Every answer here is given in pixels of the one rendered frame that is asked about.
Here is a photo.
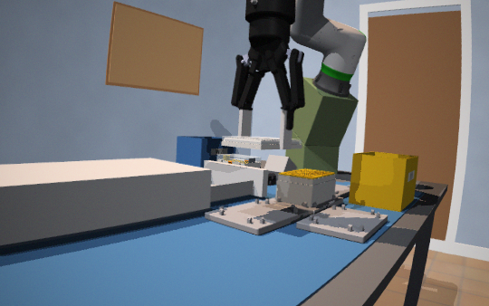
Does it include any yellow bin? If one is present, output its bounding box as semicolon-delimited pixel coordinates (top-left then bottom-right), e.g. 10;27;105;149
349;152;418;212

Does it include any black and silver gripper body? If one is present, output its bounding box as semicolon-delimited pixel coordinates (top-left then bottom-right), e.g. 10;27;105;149
248;18;291;72

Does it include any blue open-top bin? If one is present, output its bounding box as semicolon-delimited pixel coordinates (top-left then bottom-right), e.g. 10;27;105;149
176;136;236;168

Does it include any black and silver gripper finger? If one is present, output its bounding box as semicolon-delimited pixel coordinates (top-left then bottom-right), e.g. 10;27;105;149
231;52;265;137
265;49;305;149

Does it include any blue bench mat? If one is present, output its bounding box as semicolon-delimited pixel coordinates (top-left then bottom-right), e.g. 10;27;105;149
0;184;425;306

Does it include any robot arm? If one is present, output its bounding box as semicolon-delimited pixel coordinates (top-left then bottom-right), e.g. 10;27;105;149
245;0;367;97

